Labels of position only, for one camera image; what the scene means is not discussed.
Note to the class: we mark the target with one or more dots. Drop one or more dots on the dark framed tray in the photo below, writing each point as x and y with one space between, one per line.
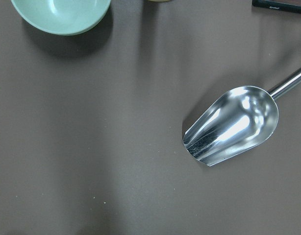
293 6

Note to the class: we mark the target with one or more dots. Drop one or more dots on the mint green bowl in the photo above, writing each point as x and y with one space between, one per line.
62 17

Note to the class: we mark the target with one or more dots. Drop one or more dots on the stainless steel ice scoop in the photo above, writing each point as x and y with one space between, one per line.
241 119

